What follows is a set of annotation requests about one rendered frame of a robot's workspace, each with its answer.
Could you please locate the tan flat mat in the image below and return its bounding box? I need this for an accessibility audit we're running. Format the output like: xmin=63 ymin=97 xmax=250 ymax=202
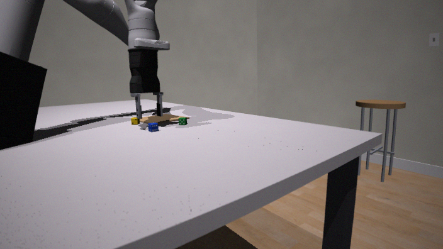
xmin=140 ymin=114 xmax=189 ymax=124

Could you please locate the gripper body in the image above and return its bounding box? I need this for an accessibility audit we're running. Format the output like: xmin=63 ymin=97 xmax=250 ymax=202
xmin=128 ymin=29 xmax=170 ymax=94

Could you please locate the green die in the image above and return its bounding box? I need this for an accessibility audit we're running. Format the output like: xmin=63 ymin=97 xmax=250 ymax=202
xmin=179 ymin=118 xmax=187 ymax=125

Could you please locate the blue die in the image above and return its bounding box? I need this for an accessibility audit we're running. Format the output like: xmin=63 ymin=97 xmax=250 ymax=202
xmin=148 ymin=123 xmax=159 ymax=132

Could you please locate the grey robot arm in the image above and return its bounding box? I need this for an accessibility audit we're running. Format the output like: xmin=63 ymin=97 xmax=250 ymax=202
xmin=0 ymin=0 xmax=160 ymax=62

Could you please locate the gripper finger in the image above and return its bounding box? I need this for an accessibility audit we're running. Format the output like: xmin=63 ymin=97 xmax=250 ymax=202
xmin=130 ymin=93 xmax=142 ymax=119
xmin=153 ymin=92 xmax=163 ymax=116

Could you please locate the yellow die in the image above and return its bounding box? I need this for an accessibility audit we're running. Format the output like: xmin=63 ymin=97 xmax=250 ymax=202
xmin=131 ymin=117 xmax=140 ymax=125

